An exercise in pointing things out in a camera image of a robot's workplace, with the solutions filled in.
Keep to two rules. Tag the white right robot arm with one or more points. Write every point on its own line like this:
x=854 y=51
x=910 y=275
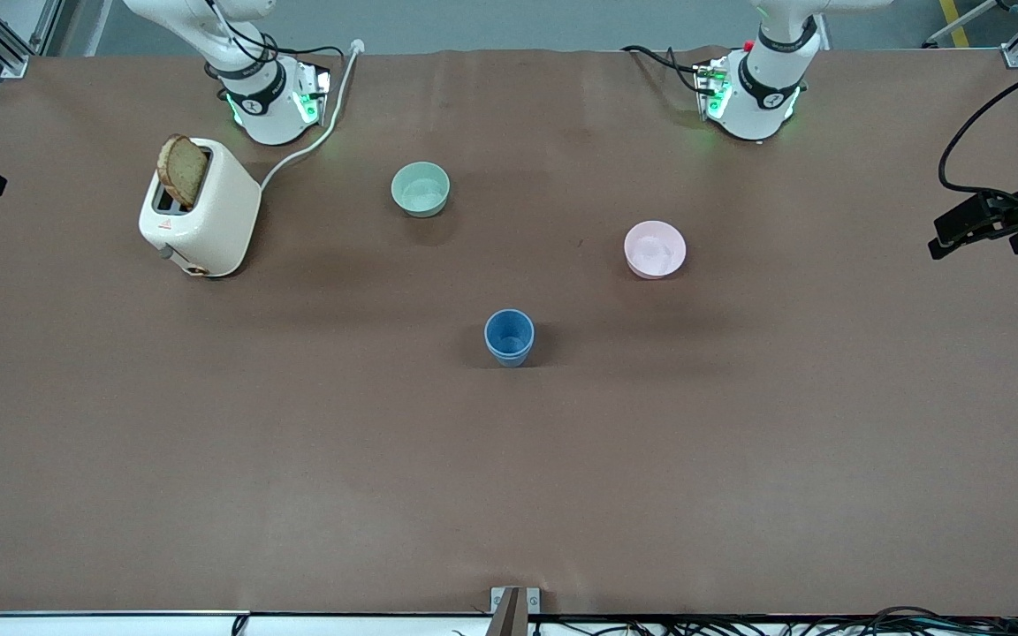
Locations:
x=266 y=106

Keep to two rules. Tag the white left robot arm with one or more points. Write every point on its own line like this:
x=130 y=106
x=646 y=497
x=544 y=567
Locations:
x=765 y=97

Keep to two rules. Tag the brown bread slice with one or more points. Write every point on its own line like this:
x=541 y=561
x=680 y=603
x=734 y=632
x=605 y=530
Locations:
x=182 y=170

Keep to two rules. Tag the cream white toaster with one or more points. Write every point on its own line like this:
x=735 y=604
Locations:
x=213 y=221

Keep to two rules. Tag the pink bowl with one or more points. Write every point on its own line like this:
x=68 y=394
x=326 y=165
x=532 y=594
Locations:
x=655 y=250

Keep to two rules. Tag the mint green bowl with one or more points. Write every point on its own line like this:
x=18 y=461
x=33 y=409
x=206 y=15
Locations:
x=421 y=190

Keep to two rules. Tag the brown table cover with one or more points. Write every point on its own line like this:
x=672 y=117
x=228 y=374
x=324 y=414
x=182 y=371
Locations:
x=509 y=486

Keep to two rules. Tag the white table edge rail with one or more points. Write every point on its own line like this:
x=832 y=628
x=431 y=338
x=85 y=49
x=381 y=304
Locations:
x=76 y=625

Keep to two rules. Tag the grey metal bracket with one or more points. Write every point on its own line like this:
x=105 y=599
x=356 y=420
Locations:
x=514 y=609

